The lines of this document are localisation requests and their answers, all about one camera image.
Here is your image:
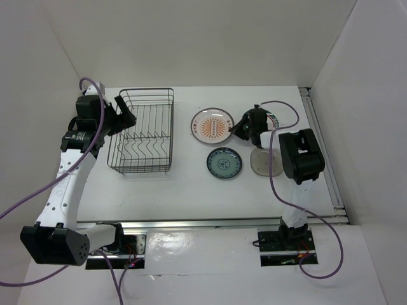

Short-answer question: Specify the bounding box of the aluminium rail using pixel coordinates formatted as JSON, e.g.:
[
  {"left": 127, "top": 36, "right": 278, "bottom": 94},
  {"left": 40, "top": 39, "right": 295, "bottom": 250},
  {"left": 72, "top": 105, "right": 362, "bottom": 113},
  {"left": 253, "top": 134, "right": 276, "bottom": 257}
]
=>
[
  {"left": 298, "top": 87, "right": 350, "bottom": 226},
  {"left": 76, "top": 217, "right": 321, "bottom": 231}
]

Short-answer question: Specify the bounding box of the aluminium right side rail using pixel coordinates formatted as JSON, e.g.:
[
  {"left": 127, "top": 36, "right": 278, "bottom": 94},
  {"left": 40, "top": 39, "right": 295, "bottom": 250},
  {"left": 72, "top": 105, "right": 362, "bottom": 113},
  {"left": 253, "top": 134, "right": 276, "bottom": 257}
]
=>
[{"left": 298, "top": 87, "right": 350, "bottom": 226}]

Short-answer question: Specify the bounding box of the orange sunburst white plate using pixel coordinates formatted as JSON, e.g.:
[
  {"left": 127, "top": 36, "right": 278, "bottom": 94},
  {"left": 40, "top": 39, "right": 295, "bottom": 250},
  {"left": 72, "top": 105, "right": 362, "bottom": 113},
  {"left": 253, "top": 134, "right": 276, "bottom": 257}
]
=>
[{"left": 190, "top": 107, "right": 235, "bottom": 144}]

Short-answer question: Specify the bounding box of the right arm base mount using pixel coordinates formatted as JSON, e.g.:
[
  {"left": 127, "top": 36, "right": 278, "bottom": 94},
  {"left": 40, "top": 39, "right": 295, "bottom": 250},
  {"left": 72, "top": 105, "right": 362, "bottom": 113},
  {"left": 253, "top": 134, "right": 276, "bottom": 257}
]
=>
[{"left": 252, "top": 223, "right": 318, "bottom": 267}]

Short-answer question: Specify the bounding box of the clear glass square plate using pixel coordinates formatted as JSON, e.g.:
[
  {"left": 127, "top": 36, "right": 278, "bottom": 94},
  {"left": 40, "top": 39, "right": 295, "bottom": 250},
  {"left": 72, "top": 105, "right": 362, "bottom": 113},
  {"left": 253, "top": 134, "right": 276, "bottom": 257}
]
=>
[{"left": 250, "top": 148, "right": 283, "bottom": 177}]

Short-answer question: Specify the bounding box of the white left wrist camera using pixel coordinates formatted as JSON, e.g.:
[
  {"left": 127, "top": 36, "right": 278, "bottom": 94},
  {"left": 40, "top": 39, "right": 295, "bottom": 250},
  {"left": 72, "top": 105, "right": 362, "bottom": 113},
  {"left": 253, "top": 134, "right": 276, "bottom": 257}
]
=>
[{"left": 82, "top": 82, "right": 105, "bottom": 96}]

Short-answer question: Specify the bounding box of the green red rimmed white plate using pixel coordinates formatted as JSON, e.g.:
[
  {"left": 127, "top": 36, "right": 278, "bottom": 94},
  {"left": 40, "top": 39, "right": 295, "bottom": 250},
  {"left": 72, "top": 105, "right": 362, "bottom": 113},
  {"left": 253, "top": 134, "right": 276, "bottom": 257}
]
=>
[{"left": 266, "top": 111, "right": 280, "bottom": 131}]

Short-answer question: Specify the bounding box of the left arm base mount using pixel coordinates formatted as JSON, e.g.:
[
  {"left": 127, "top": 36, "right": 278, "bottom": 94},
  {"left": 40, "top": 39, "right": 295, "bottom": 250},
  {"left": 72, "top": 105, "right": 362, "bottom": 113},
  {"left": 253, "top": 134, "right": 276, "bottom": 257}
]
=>
[{"left": 81, "top": 222, "right": 147, "bottom": 270}]

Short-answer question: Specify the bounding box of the grey wire dish rack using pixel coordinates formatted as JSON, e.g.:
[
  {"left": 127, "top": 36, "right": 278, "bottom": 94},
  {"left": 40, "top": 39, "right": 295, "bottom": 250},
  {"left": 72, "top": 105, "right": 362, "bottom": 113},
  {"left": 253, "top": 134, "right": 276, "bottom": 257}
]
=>
[{"left": 107, "top": 87, "right": 174, "bottom": 175}]

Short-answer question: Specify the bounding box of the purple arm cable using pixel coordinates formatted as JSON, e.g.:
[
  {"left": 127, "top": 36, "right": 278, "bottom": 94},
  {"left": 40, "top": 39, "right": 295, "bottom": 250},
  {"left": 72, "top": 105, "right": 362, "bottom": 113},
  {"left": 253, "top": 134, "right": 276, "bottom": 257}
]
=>
[
  {"left": 0, "top": 78, "right": 125, "bottom": 305},
  {"left": 257, "top": 100, "right": 346, "bottom": 280}
]

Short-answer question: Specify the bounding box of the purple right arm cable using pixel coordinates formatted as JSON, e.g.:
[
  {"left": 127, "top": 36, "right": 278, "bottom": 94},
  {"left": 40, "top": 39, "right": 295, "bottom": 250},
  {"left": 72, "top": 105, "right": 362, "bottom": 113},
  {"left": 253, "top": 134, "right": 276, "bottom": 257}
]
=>
[{"left": 257, "top": 100, "right": 346, "bottom": 280}]

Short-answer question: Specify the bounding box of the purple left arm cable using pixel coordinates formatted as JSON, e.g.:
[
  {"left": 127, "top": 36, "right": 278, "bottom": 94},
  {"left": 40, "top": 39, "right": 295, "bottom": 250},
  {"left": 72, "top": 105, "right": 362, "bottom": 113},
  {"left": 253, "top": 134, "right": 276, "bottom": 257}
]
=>
[{"left": 0, "top": 78, "right": 125, "bottom": 305}]

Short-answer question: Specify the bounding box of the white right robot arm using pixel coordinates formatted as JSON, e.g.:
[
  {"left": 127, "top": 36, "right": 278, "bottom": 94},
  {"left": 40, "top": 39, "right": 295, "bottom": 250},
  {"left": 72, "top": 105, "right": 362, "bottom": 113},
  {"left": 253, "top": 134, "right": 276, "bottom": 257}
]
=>
[{"left": 229, "top": 108, "right": 325, "bottom": 250}]

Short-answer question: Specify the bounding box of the blue patterned small plate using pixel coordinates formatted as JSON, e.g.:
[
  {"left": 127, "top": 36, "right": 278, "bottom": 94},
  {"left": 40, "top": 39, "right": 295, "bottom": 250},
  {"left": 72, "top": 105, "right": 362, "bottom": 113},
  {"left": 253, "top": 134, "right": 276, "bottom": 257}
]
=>
[{"left": 206, "top": 147, "right": 243, "bottom": 180}]

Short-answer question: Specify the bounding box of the aluminium front rail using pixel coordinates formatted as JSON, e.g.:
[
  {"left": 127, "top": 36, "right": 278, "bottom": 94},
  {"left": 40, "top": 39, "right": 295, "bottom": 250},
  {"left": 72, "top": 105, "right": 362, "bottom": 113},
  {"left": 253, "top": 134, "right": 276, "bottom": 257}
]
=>
[{"left": 76, "top": 217, "right": 321, "bottom": 231}]

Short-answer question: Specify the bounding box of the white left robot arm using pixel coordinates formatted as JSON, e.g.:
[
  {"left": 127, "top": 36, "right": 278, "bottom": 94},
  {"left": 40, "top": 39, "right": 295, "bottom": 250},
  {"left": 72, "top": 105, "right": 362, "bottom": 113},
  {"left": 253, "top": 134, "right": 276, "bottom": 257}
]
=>
[{"left": 20, "top": 95, "right": 136, "bottom": 266}]

